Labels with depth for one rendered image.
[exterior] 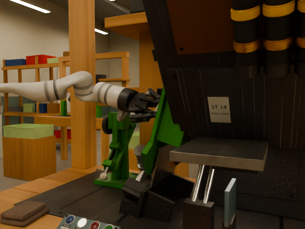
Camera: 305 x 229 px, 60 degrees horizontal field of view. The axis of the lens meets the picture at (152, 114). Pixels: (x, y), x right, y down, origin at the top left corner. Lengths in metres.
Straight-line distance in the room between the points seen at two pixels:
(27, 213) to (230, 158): 0.55
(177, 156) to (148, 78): 0.67
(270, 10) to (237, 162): 0.24
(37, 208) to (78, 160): 0.58
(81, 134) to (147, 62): 0.49
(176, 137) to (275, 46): 0.34
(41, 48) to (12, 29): 1.17
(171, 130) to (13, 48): 8.80
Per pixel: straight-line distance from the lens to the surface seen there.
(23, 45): 9.60
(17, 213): 0.81
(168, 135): 0.69
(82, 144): 1.33
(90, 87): 0.93
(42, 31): 10.21
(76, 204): 0.89
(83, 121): 1.31
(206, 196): 0.60
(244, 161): 0.46
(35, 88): 0.94
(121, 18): 1.07
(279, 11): 0.46
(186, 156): 0.48
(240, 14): 0.46
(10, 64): 7.76
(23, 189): 1.15
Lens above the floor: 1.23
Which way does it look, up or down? 4 degrees down
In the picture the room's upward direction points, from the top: straight up
